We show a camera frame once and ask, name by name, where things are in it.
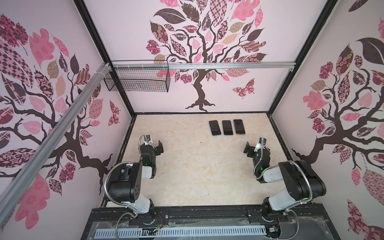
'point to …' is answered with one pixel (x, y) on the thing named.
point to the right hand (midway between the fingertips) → (256, 142)
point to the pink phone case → (227, 127)
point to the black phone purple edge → (227, 127)
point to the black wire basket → (139, 75)
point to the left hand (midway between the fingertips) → (153, 143)
